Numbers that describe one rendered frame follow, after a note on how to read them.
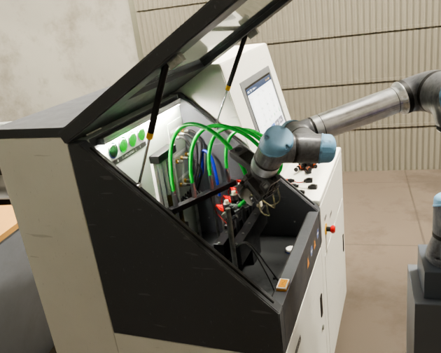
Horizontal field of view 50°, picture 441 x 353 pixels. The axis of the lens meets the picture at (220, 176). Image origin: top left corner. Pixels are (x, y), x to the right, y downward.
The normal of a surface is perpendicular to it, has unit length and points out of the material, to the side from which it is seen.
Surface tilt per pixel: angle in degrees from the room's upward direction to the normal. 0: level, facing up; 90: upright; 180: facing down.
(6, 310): 90
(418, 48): 90
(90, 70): 90
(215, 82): 90
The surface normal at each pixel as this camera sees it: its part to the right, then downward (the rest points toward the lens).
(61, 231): -0.35, 0.36
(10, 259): 0.97, -0.04
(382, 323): -0.12, -0.93
